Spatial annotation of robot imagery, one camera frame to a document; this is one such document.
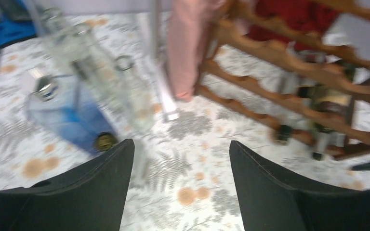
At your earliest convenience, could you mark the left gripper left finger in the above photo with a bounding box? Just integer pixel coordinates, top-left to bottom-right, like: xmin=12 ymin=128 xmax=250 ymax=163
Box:
xmin=0 ymin=139 xmax=135 ymax=231

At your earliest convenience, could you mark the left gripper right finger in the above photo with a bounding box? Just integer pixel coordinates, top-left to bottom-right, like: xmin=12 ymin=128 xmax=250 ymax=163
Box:
xmin=229 ymin=141 xmax=370 ymax=231

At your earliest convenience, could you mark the dark green wine bottle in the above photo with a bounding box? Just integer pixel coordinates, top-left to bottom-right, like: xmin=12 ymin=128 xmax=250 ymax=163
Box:
xmin=310 ymin=59 xmax=356 ymax=122

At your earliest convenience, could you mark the clear square liquor bottle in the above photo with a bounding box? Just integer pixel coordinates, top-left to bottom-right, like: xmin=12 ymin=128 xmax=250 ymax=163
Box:
xmin=273 ymin=50 xmax=326 ymax=145

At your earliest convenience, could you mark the blue glass bottle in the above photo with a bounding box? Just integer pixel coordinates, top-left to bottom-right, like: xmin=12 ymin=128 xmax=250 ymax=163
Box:
xmin=20 ymin=68 xmax=118 ymax=155

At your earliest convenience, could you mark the clear liquor bottle gold label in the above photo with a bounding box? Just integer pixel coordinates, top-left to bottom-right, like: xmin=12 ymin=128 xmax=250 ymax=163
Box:
xmin=93 ymin=132 xmax=119 ymax=153

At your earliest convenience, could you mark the wooden wine rack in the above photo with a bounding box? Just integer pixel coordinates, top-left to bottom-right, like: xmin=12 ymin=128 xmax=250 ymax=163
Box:
xmin=194 ymin=0 xmax=370 ymax=161

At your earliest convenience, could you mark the clear glass bottle tall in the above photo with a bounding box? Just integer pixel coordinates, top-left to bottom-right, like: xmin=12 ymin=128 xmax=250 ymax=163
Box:
xmin=40 ymin=7 xmax=84 ymax=74

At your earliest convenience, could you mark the floral tablecloth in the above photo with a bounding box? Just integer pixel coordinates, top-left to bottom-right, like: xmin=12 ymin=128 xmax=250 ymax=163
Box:
xmin=0 ymin=13 xmax=370 ymax=231

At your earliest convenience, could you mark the white pole base foot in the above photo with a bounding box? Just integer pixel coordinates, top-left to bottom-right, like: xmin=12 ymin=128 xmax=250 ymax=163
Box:
xmin=154 ymin=59 xmax=179 ymax=121

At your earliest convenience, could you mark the red garment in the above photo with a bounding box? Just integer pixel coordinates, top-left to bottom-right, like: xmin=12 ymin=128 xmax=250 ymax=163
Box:
xmin=248 ymin=0 xmax=341 ymax=51

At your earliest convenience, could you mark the blue cloth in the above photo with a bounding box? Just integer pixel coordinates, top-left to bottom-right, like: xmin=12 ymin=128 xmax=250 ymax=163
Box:
xmin=0 ymin=0 xmax=37 ymax=49

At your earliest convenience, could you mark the pink skirt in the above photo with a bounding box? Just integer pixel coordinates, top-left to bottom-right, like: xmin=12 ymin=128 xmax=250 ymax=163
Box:
xmin=167 ymin=0 xmax=224 ymax=102

